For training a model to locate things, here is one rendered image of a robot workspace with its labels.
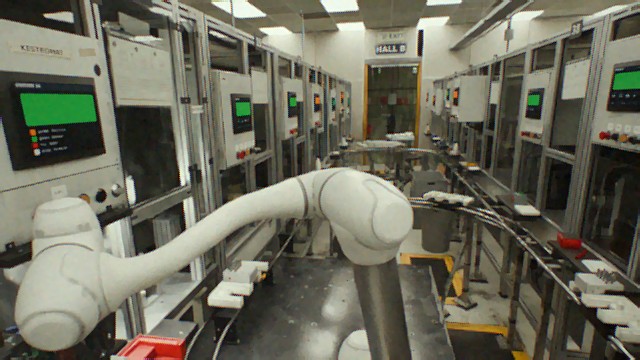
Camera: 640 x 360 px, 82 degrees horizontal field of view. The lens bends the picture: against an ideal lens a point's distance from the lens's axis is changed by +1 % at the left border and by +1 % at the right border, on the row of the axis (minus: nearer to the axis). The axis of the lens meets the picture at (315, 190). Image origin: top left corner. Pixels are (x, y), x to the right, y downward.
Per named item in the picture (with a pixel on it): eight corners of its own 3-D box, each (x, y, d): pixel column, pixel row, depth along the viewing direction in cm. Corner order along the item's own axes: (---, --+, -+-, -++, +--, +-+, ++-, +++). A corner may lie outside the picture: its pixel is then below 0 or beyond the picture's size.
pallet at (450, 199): (422, 204, 306) (423, 193, 303) (430, 201, 316) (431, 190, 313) (466, 213, 282) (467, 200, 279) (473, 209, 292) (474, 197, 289)
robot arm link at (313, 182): (288, 167, 92) (310, 177, 80) (350, 156, 98) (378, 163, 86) (293, 216, 95) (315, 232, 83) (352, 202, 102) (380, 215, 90)
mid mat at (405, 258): (473, 306, 297) (473, 305, 296) (403, 301, 307) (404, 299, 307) (452, 256, 392) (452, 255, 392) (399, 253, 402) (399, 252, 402)
